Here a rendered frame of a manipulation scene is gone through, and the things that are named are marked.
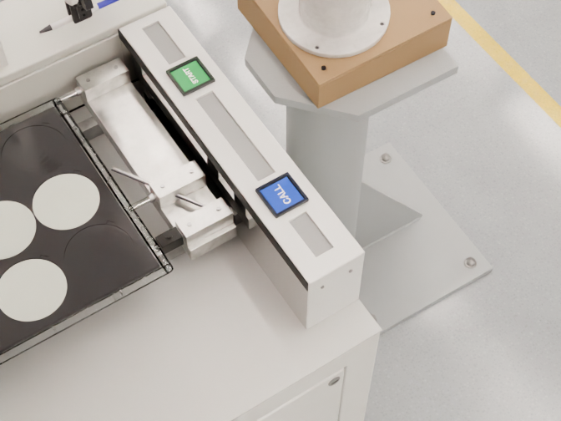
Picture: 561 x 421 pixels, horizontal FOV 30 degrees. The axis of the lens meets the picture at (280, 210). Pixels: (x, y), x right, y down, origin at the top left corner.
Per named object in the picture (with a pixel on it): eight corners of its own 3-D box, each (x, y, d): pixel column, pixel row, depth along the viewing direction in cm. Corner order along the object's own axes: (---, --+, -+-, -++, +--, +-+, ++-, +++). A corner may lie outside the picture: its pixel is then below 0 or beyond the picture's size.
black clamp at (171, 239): (163, 255, 153) (161, 246, 151) (156, 244, 154) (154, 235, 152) (184, 244, 154) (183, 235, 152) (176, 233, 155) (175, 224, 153)
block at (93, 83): (87, 102, 169) (84, 90, 166) (78, 88, 170) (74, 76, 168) (131, 81, 171) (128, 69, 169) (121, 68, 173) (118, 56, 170)
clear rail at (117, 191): (167, 276, 151) (166, 271, 149) (52, 103, 168) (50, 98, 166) (175, 271, 151) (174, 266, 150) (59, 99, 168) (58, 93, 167)
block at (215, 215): (187, 247, 154) (185, 236, 152) (176, 230, 156) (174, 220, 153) (234, 222, 157) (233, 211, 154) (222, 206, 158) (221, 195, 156)
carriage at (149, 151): (191, 261, 156) (190, 251, 154) (80, 99, 173) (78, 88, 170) (237, 236, 159) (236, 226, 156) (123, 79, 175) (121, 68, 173)
